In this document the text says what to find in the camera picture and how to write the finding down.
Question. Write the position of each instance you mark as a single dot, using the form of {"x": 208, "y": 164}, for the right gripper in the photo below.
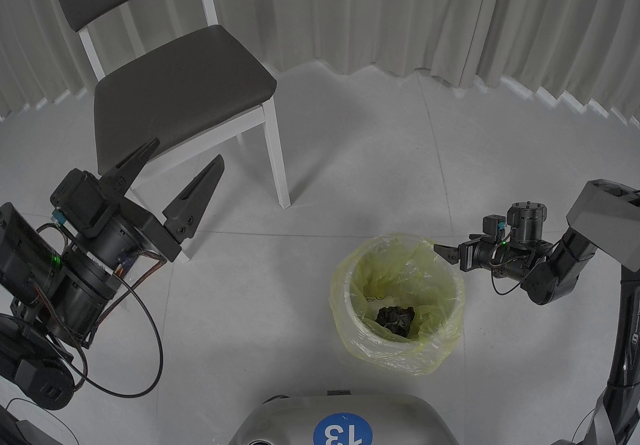
{"x": 485, "y": 255}

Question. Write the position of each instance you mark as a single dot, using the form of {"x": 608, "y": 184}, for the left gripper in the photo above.
{"x": 145, "y": 233}

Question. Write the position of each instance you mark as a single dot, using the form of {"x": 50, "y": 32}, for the yellow plastic bag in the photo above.
{"x": 395, "y": 263}

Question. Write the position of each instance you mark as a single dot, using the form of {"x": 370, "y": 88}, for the black plastic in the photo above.
{"x": 395, "y": 318}

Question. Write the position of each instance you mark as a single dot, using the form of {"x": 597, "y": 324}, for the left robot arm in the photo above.
{"x": 75, "y": 293}

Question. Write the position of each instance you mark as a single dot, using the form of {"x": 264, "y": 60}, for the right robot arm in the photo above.
{"x": 600, "y": 218}

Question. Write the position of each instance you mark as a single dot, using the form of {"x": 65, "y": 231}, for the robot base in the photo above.
{"x": 300, "y": 423}

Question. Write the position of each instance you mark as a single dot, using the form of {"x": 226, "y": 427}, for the white trash bin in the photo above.
{"x": 357, "y": 308}

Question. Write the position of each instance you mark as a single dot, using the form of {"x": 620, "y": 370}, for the dark grey white-legged chair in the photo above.
{"x": 175, "y": 92}

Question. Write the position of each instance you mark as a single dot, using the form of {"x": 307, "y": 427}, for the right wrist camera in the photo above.
{"x": 492, "y": 225}

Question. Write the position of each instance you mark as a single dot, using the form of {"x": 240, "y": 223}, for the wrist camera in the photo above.
{"x": 82, "y": 198}
{"x": 492, "y": 225}

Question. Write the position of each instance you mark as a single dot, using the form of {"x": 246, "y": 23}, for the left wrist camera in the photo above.
{"x": 82, "y": 198}

